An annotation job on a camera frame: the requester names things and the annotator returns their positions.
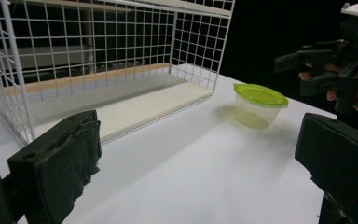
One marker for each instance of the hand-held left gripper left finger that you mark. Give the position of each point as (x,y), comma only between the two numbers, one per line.
(59,155)

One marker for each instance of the clear plastic container green lid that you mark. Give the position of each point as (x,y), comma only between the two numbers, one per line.
(258,104)

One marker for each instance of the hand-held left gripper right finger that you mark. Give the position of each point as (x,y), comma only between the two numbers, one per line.
(341,155)

